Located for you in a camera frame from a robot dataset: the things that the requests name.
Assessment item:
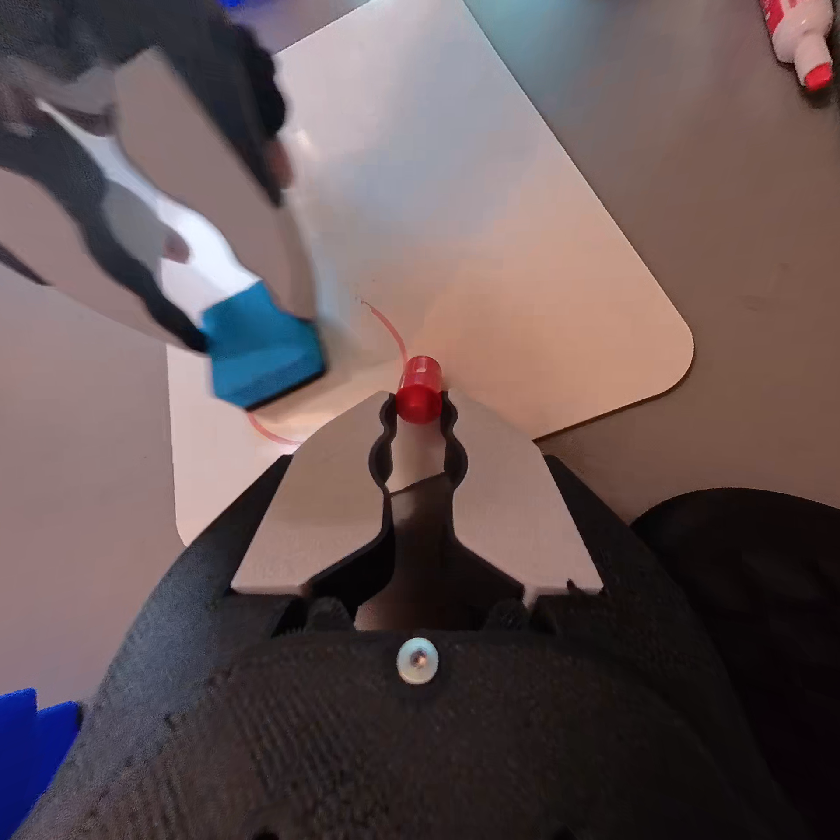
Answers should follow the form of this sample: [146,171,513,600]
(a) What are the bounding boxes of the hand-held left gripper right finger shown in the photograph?
[440,392,605,605]

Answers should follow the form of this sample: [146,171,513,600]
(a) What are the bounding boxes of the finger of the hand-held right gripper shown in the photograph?
[0,164,214,355]
[112,49,319,324]

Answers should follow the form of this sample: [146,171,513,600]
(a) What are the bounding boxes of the red whiteboard marker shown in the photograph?
[758,0,838,94]

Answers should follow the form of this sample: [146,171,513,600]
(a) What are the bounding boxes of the blue whiteboard eraser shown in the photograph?
[205,279,328,412]

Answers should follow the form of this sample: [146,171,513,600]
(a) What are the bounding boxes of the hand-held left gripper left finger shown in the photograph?
[233,392,397,602]

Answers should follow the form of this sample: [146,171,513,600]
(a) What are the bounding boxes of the blue open-front storage bin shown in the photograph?
[0,686,84,840]

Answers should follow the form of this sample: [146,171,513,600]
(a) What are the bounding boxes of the red marker cap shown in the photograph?
[393,351,448,426]

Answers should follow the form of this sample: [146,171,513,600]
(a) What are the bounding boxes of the white whiteboard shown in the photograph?
[166,0,695,547]

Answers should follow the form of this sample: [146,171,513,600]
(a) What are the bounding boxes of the black mesh chair armrest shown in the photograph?
[630,487,840,840]

